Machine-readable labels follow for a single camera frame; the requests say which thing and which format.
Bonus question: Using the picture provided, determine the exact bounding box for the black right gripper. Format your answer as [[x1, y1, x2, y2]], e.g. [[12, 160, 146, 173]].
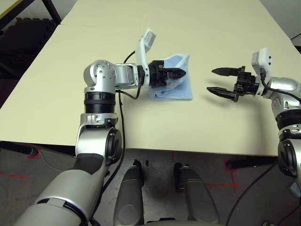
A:
[[206, 66, 260, 103]]

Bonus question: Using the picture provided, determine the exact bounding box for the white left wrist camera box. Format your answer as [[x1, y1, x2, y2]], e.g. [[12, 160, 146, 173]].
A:
[[135, 29, 157, 89]]

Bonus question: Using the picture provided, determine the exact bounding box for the light blue embroidered towel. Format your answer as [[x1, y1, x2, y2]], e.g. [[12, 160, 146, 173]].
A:
[[148, 54, 193, 102]]

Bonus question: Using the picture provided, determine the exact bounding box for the black table foot bar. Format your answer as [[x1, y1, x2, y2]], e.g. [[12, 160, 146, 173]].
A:
[[0, 140, 39, 158], [227, 157, 279, 170]]

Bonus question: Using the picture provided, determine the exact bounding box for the grey robot right leg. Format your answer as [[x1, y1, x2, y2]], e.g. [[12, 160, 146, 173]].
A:
[[174, 162, 219, 223]]

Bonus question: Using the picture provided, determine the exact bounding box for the small grey floor box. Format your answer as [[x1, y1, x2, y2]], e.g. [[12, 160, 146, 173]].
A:
[[289, 181, 301, 197]]

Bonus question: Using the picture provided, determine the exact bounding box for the black-framed side table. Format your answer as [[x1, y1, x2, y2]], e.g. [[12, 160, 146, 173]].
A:
[[0, 0, 63, 26]]

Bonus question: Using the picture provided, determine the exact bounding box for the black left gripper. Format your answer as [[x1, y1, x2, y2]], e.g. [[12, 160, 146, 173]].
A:
[[149, 60, 188, 87]]

